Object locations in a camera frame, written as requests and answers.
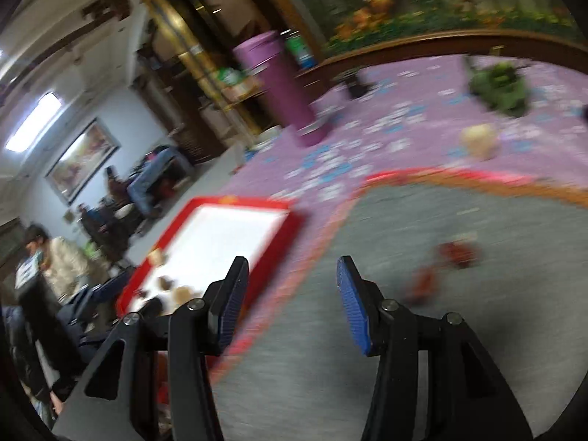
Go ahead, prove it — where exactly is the beige ginger piece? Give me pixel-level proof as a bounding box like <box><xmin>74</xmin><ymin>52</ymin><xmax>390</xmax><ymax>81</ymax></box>
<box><xmin>171</xmin><ymin>286</ymin><xmax>194</xmax><ymax>306</ymax></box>

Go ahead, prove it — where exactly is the round brown longan fruit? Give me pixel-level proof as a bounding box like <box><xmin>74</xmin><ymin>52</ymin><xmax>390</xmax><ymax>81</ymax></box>
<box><xmin>157</xmin><ymin>277</ymin><xmax>173</xmax><ymax>291</ymax></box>

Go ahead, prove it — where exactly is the red date on mat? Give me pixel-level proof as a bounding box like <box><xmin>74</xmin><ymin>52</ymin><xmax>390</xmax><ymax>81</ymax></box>
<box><xmin>438</xmin><ymin>242</ymin><xmax>479</xmax><ymax>269</ymax></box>
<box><xmin>406</xmin><ymin>266</ymin><xmax>441</xmax><ymax>306</ymax></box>

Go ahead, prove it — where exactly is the red framed white tray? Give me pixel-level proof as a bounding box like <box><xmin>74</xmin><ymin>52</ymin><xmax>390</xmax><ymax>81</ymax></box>
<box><xmin>116</xmin><ymin>196</ymin><xmax>304</xmax><ymax>316</ymax></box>

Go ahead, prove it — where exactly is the grey mat with red trim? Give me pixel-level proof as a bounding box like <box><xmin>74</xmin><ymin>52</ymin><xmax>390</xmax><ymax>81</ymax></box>
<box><xmin>214</xmin><ymin>184</ymin><xmax>587</xmax><ymax>440</ymax></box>

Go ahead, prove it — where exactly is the person in beige jacket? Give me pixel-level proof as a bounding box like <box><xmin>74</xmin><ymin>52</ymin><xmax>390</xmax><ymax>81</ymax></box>
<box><xmin>25</xmin><ymin>223</ymin><xmax>109</xmax><ymax>303</ymax></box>

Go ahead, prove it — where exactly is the seated person in background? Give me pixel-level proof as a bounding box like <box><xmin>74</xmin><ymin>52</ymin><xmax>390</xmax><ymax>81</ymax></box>
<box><xmin>105</xmin><ymin>165</ymin><xmax>132</xmax><ymax>208</ymax></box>

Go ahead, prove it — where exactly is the blue covered side table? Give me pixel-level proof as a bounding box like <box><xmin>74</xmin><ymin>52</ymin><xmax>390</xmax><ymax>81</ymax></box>
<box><xmin>126</xmin><ymin>146</ymin><xmax>196</xmax><ymax>219</ymax></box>

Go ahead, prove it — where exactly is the beige garlic-like piece on cloth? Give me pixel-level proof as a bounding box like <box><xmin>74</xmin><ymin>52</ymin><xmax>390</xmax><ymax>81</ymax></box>
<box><xmin>460</xmin><ymin>123</ymin><xmax>499</xmax><ymax>160</ymax></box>

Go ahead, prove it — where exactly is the black cup behind thermos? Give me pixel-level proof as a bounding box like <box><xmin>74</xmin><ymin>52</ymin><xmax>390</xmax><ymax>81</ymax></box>
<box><xmin>342</xmin><ymin>71</ymin><xmax>372</xmax><ymax>100</ymax></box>

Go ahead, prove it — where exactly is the purple floral tablecloth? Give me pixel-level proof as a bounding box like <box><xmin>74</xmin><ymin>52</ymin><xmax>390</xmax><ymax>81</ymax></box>
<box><xmin>229</xmin><ymin>54</ymin><xmax>588</xmax><ymax>240</ymax></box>

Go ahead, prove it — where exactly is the green leafy vegetable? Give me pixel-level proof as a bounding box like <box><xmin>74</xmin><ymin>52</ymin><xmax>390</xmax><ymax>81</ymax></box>
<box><xmin>462</xmin><ymin>55</ymin><xmax>529</xmax><ymax>118</ymax></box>

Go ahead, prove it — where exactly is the purple thermos bottle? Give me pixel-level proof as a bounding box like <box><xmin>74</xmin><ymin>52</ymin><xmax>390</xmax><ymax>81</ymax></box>
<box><xmin>233</xmin><ymin>31</ymin><xmax>329</xmax><ymax>146</ymax></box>

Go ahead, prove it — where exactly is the green white bottle on shelf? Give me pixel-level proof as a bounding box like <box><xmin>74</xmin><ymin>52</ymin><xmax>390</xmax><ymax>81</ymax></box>
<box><xmin>285</xmin><ymin>32</ymin><xmax>316</xmax><ymax>70</ymax></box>

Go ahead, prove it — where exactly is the flower mural panel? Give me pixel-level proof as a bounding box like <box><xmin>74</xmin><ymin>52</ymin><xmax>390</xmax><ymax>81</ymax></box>
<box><xmin>294</xmin><ymin>0</ymin><xmax>584</xmax><ymax>56</ymax></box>

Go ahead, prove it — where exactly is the framed wall painting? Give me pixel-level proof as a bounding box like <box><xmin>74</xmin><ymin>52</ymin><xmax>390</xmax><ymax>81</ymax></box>
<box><xmin>45</xmin><ymin>118</ymin><xmax>119</xmax><ymax>206</ymax></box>

